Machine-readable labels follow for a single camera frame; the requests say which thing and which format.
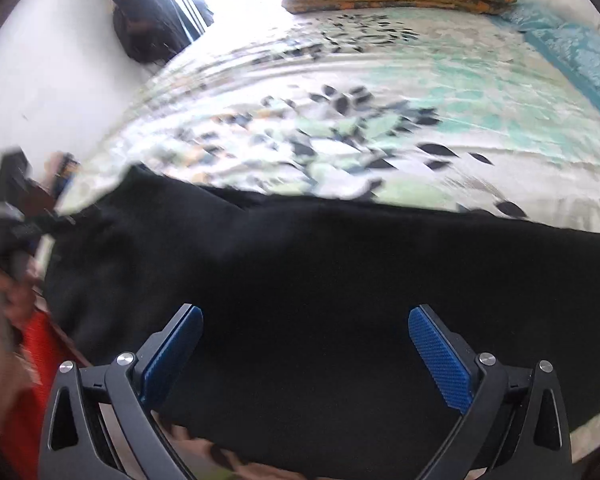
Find person's left hand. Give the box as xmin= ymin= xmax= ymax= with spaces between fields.
xmin=0 ymin=265 xmax=43 ymax=361

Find teal patterned blanket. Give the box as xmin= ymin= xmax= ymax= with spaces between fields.
xmin=500 ymin=2 xmax=600 ymax=138

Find dark bag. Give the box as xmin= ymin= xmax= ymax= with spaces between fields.
xmin=102 ymin=0 xmax=216 ymax=63

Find black pants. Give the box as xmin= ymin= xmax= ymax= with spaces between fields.
xmin=43 ymin=164 xmax=600 ymax=477

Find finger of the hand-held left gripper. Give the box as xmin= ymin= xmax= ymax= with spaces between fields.
xmin=27 ymin=212 xmax=77 ymax=233

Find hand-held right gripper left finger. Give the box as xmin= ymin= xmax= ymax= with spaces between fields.
xmin=38 ymin=303 xmax=204 ymax=480

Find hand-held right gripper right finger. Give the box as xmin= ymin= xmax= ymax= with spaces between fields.
xmin=408 ymin=304 xmax=573 ymax=480

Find red cloth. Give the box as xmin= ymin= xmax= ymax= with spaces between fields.
xmin=0 ymin=310 xmax=88 ymax=480

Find floral printed bedsheet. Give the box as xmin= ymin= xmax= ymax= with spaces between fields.
xmin=62 ymin=2 xmax=600 ymax=241

